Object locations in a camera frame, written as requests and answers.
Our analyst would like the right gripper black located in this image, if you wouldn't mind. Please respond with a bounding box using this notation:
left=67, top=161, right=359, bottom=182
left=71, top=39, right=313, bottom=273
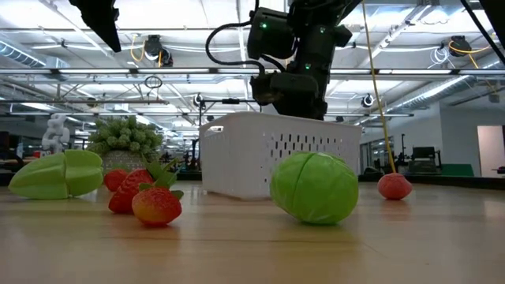
left=249, top=70, right=331, bottom=121

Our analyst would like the green toy cabbage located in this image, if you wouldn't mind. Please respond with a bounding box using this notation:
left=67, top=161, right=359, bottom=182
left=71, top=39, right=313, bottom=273
left=270, top=151, right=360, bottom=226

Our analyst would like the pale pink toy strawberry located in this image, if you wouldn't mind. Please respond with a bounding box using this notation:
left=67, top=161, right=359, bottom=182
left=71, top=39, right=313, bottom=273
left=377, top=172, right=413, bottom=201

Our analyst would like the green toy star fruit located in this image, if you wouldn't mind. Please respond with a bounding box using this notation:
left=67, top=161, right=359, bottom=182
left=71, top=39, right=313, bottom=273
left=7, top=148, right=104, bottom=200

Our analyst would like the red strawberry with tall leaves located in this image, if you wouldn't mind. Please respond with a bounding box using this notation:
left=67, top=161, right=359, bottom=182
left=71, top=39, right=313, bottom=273
left=108, top=155, right=181, bottom=215

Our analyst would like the orange-red toy strawberry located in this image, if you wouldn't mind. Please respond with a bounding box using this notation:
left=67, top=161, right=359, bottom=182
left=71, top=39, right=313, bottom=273
left=131, top=183, right=185, bottom=228

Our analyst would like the white perforated plastic basket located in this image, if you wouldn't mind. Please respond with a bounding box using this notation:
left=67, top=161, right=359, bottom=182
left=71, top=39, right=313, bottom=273
left=199, top=110, right=363, bottom=200

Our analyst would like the green succulent in pot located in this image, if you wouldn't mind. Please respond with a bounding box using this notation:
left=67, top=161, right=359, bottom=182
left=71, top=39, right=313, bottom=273
left=85, top=115, right=165, bottom=174

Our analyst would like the dark equipment cart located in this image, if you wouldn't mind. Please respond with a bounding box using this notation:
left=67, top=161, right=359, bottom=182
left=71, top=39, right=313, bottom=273
left=408, top=146, right=443, bottom=174

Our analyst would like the green mat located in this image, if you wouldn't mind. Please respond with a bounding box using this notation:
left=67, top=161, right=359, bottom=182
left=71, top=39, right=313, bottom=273
left=440, top=163, right=475, bottom=178

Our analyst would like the black ceiling cord reel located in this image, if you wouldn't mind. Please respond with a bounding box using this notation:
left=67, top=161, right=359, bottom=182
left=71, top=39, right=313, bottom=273
left=143, top=34, right=174, bottom=68
left=448, top=35, right=473, bottom=58

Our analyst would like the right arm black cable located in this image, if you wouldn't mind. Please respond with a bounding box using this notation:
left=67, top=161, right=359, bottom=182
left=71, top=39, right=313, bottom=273
left=204, top=19, right=286, bottom=77

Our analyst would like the yellow hanging cable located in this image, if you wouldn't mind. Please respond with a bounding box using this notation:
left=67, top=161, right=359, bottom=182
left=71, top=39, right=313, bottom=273
left=361, top=0, right=398, bottom=174

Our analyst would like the black aluminium table frame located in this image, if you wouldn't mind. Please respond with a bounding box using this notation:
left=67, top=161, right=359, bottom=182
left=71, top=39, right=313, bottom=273
left=0, top=169, right=505, bottom=191

